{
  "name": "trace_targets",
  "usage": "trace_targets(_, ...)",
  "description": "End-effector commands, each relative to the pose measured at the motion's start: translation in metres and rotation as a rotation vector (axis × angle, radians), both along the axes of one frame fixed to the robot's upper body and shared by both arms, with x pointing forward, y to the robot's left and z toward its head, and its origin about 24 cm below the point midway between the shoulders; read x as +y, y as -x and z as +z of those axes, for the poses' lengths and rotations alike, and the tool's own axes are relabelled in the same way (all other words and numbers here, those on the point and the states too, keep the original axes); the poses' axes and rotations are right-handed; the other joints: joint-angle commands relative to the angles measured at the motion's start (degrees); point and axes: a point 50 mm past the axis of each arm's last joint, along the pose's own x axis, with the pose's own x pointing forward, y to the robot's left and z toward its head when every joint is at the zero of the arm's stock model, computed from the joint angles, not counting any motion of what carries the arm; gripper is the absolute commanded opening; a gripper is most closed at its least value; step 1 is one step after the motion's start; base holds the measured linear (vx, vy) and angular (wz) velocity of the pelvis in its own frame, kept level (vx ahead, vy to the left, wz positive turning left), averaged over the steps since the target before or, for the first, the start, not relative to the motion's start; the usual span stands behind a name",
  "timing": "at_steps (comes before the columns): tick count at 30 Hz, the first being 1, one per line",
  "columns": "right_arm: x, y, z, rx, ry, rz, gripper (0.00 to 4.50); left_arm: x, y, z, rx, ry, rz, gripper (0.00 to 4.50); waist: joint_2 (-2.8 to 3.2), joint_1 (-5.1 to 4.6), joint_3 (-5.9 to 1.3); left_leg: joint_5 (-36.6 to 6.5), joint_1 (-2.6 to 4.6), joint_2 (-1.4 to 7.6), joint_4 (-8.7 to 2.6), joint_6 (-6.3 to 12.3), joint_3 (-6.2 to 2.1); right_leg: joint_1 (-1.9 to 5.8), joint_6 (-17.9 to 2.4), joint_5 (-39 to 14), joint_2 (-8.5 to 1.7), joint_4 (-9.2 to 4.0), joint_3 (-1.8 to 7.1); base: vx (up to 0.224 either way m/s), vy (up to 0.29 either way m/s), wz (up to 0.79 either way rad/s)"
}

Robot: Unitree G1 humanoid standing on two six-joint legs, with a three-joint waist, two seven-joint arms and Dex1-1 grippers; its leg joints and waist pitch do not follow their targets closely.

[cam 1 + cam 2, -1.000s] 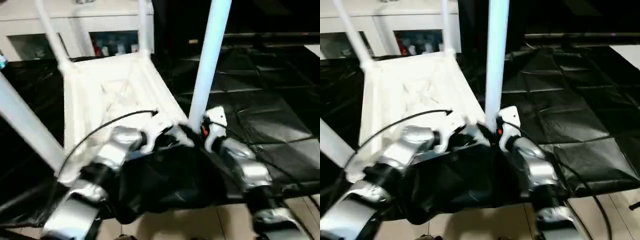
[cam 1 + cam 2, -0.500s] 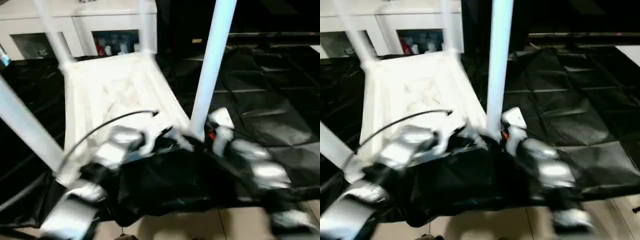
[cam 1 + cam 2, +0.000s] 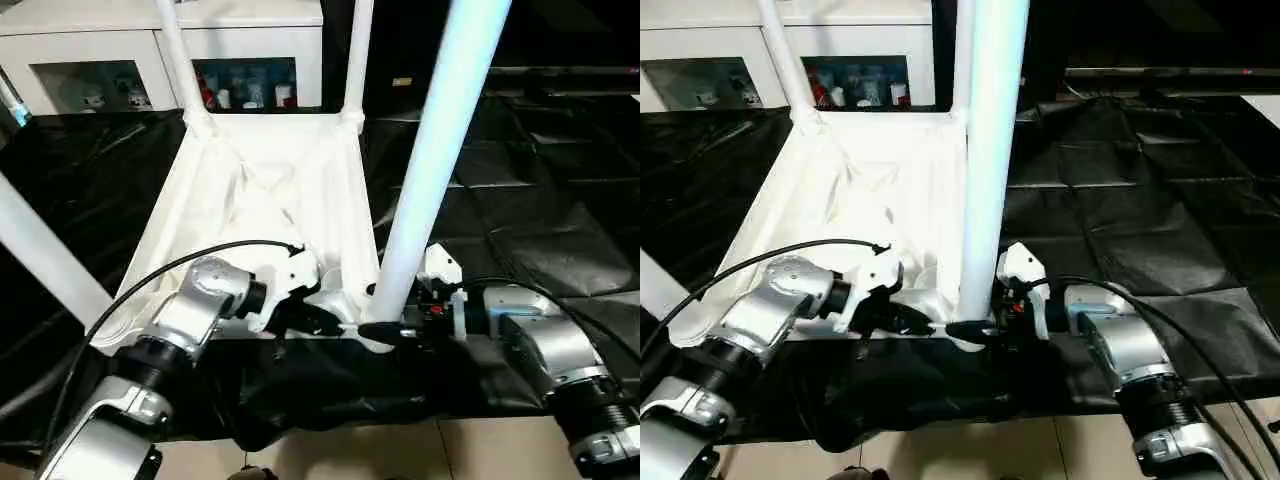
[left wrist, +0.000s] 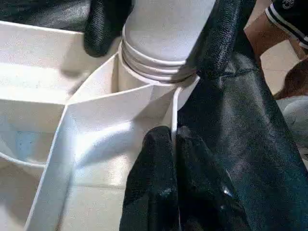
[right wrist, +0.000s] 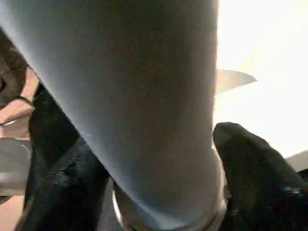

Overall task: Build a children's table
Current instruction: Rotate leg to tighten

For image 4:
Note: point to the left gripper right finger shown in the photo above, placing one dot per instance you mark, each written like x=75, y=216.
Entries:
x=207, y=187

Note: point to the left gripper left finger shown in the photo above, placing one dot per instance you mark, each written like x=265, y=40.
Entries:
x=151, y=187

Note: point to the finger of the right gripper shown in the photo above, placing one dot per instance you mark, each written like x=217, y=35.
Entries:
x=226, y=33
x=106, y=24

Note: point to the white plastic table leg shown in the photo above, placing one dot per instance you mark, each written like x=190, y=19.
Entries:
x=163, y=33

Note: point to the white plastic table top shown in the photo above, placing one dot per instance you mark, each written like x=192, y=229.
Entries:
x=86, y=134

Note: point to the black plastic mat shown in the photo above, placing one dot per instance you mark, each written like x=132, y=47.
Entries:
x=250, y=144

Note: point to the dark striped shorts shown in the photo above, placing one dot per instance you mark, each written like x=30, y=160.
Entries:
x=288, y=19

